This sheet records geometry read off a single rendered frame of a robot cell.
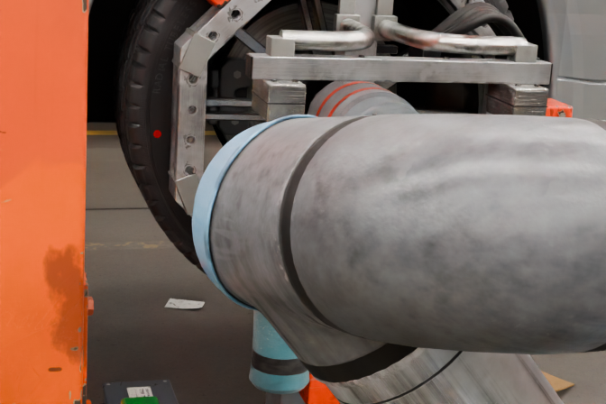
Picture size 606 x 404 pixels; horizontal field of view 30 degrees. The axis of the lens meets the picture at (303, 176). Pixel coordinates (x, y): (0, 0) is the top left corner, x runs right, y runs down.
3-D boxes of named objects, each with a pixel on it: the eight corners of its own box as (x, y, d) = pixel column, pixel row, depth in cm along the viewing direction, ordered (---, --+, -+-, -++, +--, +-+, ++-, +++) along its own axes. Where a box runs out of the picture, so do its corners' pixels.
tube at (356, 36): (354, 41, 167) (360, -33, 164) (399, 60, 149) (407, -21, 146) (237, 37, 162) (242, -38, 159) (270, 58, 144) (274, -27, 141)
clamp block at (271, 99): (287, 109, 152) (289, 70, 151) (305, 123, 144) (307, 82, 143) (250, 109, 151) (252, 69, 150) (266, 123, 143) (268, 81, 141)
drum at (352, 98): (382, 161, 179) (390, 74, 176) (432, 197, 159) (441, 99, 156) (297, 161, 175) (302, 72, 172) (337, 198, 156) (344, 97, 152)
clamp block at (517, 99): (516, 112, 162) (520, 75, 160) (546, 124, 153) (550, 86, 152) (483, 111, 160) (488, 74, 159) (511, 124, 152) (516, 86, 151)
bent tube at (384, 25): (478, 44, 172) (485, -26, 169) (536, 64, 154) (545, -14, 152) (369, 41, 167) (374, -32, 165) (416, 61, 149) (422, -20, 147)
